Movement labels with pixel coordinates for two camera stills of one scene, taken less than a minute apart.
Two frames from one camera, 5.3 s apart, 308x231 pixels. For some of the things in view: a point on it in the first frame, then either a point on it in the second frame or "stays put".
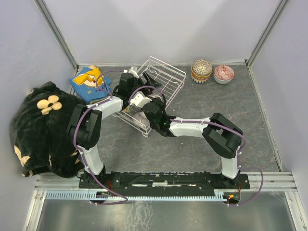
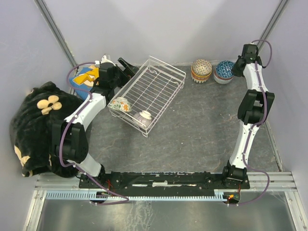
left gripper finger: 151,82 → 133,68
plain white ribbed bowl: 223,78 stays put
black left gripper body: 138,83 → 119,79
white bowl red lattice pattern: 154,96 → 224,69
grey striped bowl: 141,117 stays put
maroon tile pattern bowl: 201,67 stays put
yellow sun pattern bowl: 200,78 stays put
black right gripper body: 160,105 → 237,70
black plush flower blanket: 38,120 stays put
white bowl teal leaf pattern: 198,81 stays put
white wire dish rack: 155,77 stays put
